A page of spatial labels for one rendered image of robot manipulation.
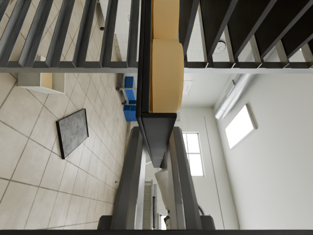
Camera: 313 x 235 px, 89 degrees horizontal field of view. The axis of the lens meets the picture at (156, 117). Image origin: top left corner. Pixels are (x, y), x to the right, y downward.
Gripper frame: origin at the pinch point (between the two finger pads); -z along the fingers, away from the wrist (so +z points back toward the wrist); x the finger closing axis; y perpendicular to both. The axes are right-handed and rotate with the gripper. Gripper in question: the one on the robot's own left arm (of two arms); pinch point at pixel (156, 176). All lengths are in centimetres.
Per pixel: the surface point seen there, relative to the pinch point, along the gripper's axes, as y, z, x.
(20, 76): -41, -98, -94
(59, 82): -58, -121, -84
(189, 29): -1.5, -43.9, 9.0
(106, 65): -14, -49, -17
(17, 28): -5, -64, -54
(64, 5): 1, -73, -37
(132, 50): -11, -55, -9
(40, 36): -7, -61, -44
